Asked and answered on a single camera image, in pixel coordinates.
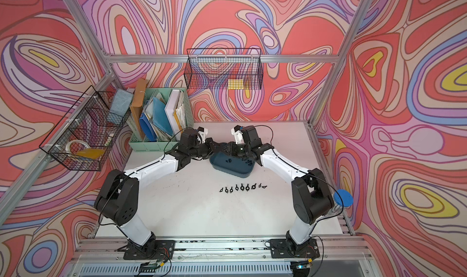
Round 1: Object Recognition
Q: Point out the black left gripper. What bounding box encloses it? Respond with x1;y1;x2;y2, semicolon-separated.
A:
187;138;223;160

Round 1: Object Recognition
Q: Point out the dark teal storage box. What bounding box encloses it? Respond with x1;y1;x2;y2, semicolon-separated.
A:
209;152;255;179

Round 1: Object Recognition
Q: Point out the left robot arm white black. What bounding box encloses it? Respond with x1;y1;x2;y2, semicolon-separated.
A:
94;127;212;250

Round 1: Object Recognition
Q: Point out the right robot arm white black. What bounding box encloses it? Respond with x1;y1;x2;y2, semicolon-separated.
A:
227;126;334;247

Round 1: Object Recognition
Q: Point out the blue folder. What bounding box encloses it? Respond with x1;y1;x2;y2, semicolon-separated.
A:
139;97;173;142

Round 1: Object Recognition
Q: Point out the green plastic file organizer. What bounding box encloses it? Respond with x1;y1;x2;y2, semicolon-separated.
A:
128;88;194;152

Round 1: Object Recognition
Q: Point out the white binder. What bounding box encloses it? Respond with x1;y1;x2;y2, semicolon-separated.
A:
165;89;186;140

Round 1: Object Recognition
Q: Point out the yellow sticky note pad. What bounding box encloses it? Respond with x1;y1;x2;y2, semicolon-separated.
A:
227;79;245;90

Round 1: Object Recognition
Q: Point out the brown cardboard folder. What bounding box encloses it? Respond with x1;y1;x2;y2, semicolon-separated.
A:
130;78;147;141

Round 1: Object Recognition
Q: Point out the grey blue sponge pad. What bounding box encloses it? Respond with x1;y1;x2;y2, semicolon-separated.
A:
109;89;133;116

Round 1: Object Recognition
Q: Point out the yellow card in basket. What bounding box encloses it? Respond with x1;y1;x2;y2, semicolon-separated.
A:
75;148;105;160

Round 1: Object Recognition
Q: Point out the clear tube blue cap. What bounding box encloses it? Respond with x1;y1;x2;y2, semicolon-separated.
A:
333;189;354;209

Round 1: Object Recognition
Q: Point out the white tape roll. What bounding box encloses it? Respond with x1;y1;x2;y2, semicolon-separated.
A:
65;140;91;155

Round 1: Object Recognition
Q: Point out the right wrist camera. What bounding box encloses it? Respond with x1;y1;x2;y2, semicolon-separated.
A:
231;125;244;144

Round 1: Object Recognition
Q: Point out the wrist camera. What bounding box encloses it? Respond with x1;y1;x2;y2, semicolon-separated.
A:
197;127;208;144
231;125;244;144

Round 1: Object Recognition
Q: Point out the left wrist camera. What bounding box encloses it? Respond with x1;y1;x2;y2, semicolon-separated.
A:
197;127;208;144

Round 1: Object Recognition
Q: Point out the black wire basket back wall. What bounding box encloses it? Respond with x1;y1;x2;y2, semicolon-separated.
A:
184;47;264;90

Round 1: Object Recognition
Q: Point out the black wire basket wall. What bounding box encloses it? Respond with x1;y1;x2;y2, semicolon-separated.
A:
184;47;264;90
39;86;130;171

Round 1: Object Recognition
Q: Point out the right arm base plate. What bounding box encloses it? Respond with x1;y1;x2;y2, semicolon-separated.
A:
268;239;321;259

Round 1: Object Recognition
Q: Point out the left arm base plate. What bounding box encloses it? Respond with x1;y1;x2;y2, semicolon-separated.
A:
124;239;175;261

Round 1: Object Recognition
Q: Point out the black wire basket left wall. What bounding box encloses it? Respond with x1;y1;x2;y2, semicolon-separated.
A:
39;86;130;171

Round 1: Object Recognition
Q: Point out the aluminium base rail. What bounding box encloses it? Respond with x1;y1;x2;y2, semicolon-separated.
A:
64;235;381;277

